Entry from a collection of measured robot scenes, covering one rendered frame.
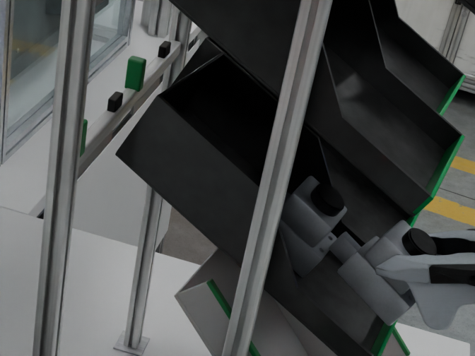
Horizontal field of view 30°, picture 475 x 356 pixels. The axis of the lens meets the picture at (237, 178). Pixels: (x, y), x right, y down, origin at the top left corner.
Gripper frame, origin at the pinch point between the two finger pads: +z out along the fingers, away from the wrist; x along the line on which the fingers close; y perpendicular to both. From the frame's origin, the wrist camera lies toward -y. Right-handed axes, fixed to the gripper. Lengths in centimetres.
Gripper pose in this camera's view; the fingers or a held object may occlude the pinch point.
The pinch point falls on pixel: (401, 251)
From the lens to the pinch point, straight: 75.7
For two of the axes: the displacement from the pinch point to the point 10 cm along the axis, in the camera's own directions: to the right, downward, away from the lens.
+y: 1.6, 9.6, 2.1
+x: 5.2, -2.7, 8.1
